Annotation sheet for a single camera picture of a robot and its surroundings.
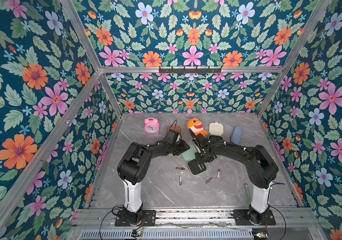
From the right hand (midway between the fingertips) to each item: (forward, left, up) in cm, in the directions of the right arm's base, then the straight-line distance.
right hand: (202, 157), depth 93 cm
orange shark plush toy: (+20, +4, +7) cm, 22 cm away
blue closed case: (+19, -26, -1) cm, 32 cm away
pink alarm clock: (+20, +34, +8) cm, 40 cm away
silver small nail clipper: (-9, -9, -2) cm, 13 cm away
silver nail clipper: (-14, +14, -2) cm, 20 cm away
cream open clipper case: (+23, -11, -1) cm, 25 cm away
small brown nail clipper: (-7, +14, -2) cm, 15 cm away
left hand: (+6, +8, +2) cm, 10 cm away
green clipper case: (-6, +5, -2) cm, 8 cm away
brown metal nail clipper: (-15, -2, -2) cm, 15 cm away
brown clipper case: (+23, +18, +1) cm, 29 cm away
